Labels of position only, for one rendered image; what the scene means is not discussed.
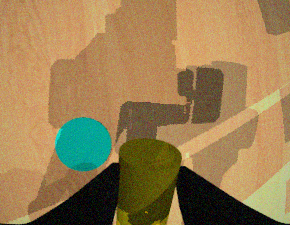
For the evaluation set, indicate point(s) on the yellow cylinder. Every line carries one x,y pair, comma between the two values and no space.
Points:
148,179

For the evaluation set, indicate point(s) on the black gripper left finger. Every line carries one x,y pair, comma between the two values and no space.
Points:
95,204

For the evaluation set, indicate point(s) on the cyan circle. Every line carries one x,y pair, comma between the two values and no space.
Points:
83,144

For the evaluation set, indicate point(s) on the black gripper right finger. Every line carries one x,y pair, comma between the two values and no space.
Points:
202,203

